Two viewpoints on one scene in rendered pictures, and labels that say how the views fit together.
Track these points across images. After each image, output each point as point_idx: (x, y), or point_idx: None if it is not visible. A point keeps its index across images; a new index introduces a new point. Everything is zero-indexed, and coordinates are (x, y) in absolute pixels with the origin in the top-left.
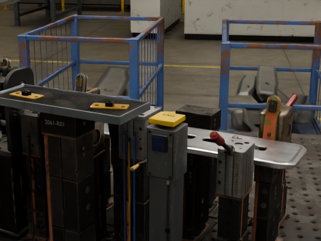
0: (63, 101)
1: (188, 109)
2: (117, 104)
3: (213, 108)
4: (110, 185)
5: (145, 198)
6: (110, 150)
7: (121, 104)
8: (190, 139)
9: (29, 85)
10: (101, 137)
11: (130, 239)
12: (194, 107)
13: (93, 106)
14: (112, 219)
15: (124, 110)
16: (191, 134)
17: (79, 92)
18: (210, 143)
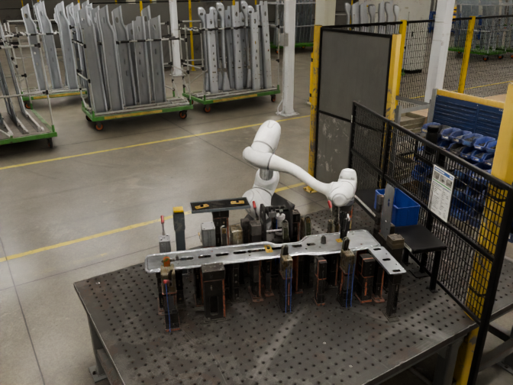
0: (221, 204)
1: (217, 265)
2: (200, 207)
3: (207, 271)
4: (253, 289)
5: (203, 256)
6: (322, 341)
7: (199, 208)
8: (198, 255)
9: (247, 205)
10: (231, 241)
11: None
12: (216, 267)
13: (205, 204)
14: (240, 291)
15: (194, 206)
16: (201, 258)
17: (223, 208)
18: (186, 255)
